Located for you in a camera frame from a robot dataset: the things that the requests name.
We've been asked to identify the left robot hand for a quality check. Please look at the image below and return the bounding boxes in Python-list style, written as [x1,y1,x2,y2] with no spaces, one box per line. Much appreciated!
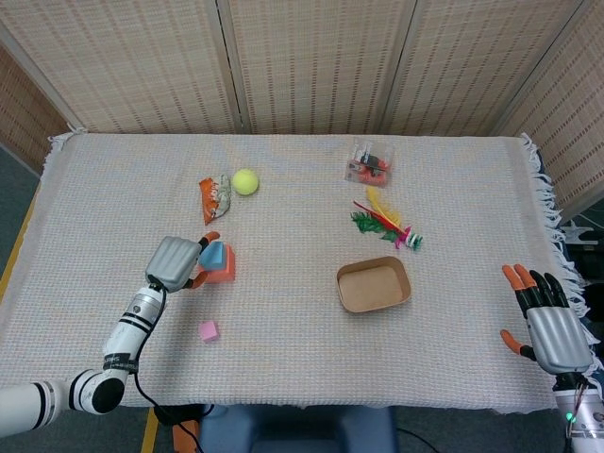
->
[143,230,222,294]

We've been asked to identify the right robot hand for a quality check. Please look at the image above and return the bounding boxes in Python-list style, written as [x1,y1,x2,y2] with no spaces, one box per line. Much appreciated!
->
[499,263,595,377]

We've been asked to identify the medium blue foam cube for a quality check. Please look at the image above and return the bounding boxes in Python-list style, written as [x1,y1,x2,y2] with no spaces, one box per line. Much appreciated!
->
[198,240,228,272]

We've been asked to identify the small pink foam cube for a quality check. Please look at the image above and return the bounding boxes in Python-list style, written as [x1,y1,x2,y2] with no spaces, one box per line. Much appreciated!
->
[198,320,221,344]

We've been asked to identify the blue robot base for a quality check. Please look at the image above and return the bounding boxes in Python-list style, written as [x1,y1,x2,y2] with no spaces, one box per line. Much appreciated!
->
[197,404,398,453]

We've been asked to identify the large orange foam cube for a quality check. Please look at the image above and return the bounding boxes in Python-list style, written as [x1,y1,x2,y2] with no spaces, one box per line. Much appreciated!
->
[195,243,237,284]

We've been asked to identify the crumpled orange snack bag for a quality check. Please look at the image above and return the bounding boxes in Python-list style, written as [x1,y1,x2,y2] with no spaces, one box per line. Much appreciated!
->
[198,174,234,227]

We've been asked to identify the white equipment stand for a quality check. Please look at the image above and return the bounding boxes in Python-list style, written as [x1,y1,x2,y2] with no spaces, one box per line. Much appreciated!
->
[560,219,601,246]

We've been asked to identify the yellow tennis ball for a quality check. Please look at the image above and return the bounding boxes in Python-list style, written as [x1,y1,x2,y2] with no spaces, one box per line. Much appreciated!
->
[231,168,260,196]

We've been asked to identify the white woven tablecloth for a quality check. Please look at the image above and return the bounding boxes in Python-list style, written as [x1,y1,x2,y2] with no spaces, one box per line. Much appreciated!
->
[0,123,598,416]

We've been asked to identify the brown paper tray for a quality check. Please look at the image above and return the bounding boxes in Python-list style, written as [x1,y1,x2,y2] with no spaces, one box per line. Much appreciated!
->
[335,256,412,314]

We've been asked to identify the colourful feather shuttlecock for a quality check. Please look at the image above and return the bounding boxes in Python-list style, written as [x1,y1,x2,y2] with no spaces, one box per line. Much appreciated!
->
[349,185,424,252]

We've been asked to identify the clear plastic clip box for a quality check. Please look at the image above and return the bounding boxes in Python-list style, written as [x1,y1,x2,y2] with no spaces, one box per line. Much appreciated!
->
[344,137,396,189]

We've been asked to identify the woven folding screen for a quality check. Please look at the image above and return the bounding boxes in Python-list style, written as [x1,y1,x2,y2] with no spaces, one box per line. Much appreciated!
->
[0,0,604,223]

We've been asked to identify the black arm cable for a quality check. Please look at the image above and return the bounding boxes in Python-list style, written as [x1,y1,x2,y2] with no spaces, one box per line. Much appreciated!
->
[133,282,199,453]

